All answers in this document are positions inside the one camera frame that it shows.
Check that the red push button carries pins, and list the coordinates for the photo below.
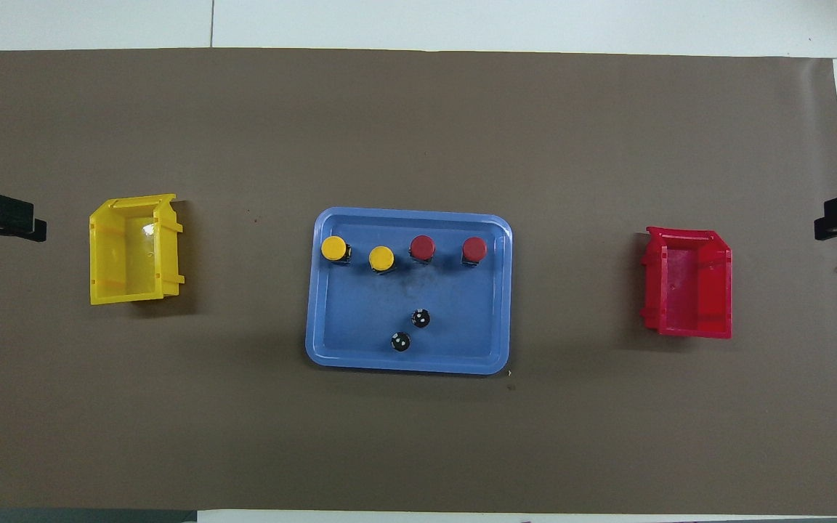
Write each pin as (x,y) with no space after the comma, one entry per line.
(422,247)
(474,248)

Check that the black push button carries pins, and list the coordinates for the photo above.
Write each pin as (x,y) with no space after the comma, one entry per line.
(401,341)
(421,317)

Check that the brown table mat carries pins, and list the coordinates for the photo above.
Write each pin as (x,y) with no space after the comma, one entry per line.
(418,131)

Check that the yellow plastic storage bin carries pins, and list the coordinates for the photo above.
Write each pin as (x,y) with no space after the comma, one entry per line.
(124,254)

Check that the blue plastic tray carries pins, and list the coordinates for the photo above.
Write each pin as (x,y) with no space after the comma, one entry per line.
(455,327)

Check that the red plastic storage bin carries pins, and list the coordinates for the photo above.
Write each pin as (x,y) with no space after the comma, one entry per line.
(687,290)

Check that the yellow push button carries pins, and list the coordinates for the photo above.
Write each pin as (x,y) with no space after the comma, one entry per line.
(333,248)
(381,257)

